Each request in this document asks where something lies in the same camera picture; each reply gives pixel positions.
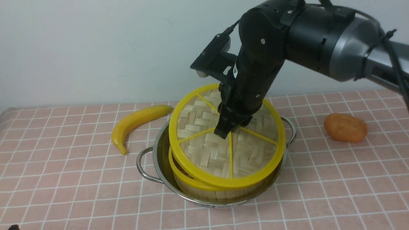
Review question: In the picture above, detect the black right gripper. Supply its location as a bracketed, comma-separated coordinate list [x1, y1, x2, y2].
[214, 48, 285, 139]

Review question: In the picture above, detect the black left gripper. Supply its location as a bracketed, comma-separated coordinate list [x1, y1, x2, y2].
[8, 225, 20, 230]

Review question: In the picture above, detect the yellow rimmed woven bamboo lid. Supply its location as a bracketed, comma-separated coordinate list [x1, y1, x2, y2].
[168, 84, 286, 189]

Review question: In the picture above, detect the yellow rimmed bamboo steamer basket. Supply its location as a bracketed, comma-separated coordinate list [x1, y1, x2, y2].
[168, 148, 282, 202]

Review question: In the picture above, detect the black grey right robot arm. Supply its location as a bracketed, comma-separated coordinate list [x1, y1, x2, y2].
[214, 0, 408, 139]

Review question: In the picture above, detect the stainless steel pot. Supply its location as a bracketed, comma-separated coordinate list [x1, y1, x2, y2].
[136, 117, 297, 209]

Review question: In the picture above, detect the pink checkered tablecloth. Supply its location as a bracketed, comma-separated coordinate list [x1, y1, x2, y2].
[0, 90, 409, 230]

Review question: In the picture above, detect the orange brown potato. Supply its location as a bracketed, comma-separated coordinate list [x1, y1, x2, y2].
[323, 113, 368, 143]

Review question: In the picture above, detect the yellow plastic banana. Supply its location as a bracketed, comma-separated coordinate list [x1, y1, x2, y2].
[111, 105, 173, 155]

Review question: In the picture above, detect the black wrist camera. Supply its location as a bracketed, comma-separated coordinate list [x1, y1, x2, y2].
[190, 33, 237, 83]

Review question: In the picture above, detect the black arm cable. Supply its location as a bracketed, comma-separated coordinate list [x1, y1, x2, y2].
[353, 29, 409, 112]

